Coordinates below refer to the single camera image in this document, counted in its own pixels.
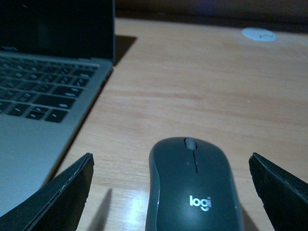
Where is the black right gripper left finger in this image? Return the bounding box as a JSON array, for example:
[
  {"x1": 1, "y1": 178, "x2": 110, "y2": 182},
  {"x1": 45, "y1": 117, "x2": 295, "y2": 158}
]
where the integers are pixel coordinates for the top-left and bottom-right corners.
[{"x1": 0, "y1": 153, "x2": 94, "y2": 231}]

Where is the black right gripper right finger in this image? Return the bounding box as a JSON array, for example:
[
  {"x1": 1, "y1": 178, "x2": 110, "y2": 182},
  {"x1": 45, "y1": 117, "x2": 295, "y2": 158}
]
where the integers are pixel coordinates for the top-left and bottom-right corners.
[{"x1": 249, "y1": 153, "x2": 308, "y2": 231}]

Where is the dark grey wireless mouse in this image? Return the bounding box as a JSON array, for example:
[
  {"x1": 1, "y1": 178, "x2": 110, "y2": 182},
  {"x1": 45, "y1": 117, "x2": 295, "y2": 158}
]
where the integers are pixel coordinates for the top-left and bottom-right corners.
[{"x1": 145, "y1": 137, "x2": 244, "y2": 231}]

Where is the wooden desk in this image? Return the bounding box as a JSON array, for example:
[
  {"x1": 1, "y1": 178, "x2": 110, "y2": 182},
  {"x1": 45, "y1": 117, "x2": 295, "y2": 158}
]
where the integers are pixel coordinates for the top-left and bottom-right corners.
[{"x1": 58, "y1": 12, "x2": 308, "y2": 231}]

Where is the grey open laptop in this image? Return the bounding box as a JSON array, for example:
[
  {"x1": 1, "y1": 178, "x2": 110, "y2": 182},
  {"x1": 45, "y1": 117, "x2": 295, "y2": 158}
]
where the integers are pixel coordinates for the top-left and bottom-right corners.
[{"x1": 0, "y1": 0, "x2": 115, "y2": 215}]

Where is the white round desk sticker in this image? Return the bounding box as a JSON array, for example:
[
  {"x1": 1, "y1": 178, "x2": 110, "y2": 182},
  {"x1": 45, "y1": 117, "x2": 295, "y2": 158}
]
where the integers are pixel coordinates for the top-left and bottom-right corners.
[{"x1": 241, "y1": 27, "x2": 278, "y2": 42}]

